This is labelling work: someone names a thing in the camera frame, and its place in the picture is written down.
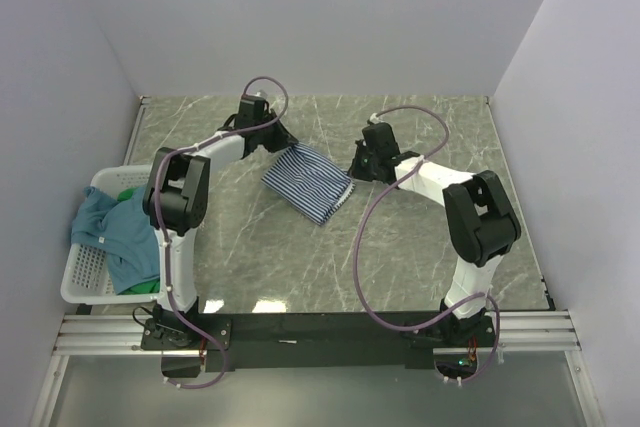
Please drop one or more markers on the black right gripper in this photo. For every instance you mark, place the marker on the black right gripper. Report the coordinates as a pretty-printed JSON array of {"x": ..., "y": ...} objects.
[{"x": 356, "y": 170}]

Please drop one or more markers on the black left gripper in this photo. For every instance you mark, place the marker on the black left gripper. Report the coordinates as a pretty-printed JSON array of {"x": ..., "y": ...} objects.
[{"x": 283, "y": 139}]

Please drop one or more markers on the blue white striped tank top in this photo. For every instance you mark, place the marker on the blue white striped tank top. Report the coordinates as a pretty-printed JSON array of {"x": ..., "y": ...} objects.
[{"x": 310, "y": 182}]

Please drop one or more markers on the teal blue tank top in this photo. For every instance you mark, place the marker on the teal blue tank top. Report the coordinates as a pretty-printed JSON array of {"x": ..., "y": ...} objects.
[{"x": 95, "y": 224}]

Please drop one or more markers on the green tank top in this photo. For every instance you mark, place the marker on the green tank top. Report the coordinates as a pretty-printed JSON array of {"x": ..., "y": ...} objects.
[{"x": 138, "y": 273}]

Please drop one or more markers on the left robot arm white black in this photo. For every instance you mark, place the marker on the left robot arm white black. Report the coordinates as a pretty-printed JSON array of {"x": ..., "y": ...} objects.
[{"x": 176, "y": 202}]

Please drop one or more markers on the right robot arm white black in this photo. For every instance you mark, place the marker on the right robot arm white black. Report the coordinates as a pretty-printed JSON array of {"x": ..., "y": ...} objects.
[{"x": 481, "y": 221}]

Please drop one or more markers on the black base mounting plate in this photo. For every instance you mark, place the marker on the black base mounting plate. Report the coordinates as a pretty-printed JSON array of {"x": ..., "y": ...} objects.
[{"x": 306, "y": 340}]

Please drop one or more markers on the white plastic laundry basket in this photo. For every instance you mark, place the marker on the white plastic laundry basket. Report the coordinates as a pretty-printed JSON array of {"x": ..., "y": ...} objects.
[{"x": 86, "y": 279}]

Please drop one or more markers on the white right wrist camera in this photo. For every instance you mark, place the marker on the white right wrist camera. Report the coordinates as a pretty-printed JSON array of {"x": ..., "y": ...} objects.
[{"x": 375, "y": 120}]

